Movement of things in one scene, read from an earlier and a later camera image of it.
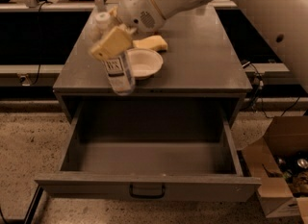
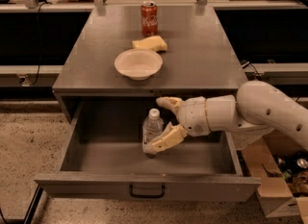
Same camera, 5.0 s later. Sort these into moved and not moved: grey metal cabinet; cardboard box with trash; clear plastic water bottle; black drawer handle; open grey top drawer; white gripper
Moved: clear plastic water bottle; white gripper
Not moved: cardboard box with trash; open grey top drawer; black drawer handle; grey metal cabinet
